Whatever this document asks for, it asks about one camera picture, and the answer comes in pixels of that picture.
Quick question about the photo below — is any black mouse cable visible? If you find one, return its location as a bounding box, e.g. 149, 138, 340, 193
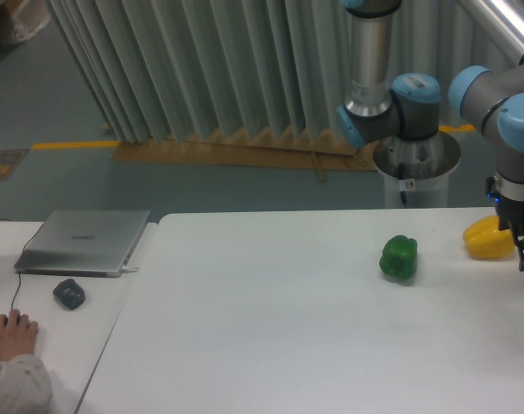
0, 210, 58, 312

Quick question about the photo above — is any yellow bell pepper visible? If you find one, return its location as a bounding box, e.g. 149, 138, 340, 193
462, 216, 515, 260

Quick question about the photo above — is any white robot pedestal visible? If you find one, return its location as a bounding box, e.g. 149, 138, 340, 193
373, 131, 461, 209

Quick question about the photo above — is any green bell pepper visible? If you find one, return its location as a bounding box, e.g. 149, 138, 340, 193
379, 235, 418, 281

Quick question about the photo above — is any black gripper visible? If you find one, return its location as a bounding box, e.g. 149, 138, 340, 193
485, 176, 524, 272

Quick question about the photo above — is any brown cardboard floor sheet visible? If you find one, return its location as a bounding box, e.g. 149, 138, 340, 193
112, 126, 376, 181

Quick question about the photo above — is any pale green pleated curtain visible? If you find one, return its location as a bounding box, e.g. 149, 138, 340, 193
47, 1, 514, 147

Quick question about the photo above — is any black computer mouse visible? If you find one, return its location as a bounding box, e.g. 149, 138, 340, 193
5, 309, 32, 329

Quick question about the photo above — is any person's bare hand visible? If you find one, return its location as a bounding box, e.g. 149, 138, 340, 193
0, 314, 39, 362

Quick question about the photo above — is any white laptop cable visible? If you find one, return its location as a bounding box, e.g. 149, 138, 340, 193
122, 222, 155, 274

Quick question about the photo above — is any dark round desk gadget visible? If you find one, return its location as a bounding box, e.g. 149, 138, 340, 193
53, 279, 86, 311

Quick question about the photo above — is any silver closed laptop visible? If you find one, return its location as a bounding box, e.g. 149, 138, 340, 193
14, 210, 150, 277

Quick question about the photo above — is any beige sleeved forearm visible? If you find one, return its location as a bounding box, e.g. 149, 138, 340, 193
0, 354, 53, 413

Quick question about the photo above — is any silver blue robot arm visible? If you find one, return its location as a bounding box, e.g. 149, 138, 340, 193
337, 1, 524, 271

